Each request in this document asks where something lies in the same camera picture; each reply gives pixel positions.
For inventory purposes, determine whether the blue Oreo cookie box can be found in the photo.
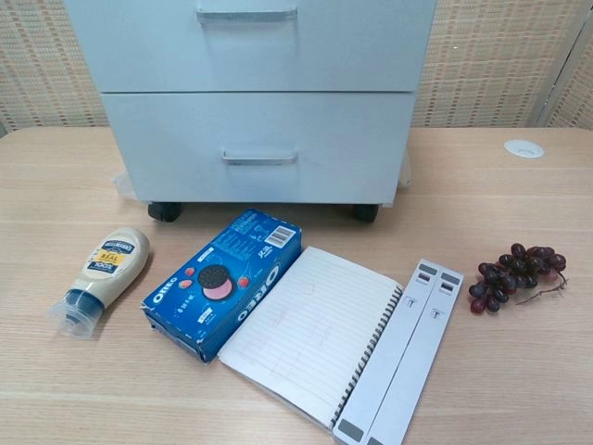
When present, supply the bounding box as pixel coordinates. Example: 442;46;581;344
140;208;303;364

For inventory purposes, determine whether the white drawer cabinet body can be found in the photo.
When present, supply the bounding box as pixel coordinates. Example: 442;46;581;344
61;0;438;210

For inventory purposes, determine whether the spiral lined notebook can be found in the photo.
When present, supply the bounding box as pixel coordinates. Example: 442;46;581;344
217;246;404;431

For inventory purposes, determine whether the beige woven screen panel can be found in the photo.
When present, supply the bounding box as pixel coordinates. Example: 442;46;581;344
0;0;593;134

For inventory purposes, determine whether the white round cable grommet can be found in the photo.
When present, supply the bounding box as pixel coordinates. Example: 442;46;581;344
503;139;545;159

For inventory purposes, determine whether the black caster wheel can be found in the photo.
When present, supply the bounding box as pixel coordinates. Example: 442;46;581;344
147;201;183;224
353;203;381;223

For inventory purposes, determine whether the dark purple grape bunch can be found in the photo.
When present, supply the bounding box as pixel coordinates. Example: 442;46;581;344
468;242;570;316

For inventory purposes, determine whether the white drawer with silver handle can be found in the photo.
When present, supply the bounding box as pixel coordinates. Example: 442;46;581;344
63;0;437;94

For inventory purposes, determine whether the silver folding laptop stand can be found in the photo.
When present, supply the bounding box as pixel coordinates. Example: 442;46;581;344
332;258;465;445

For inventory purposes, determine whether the mayonnaise squeeze bottle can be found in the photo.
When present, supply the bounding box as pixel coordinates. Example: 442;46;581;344
44;226;151;341

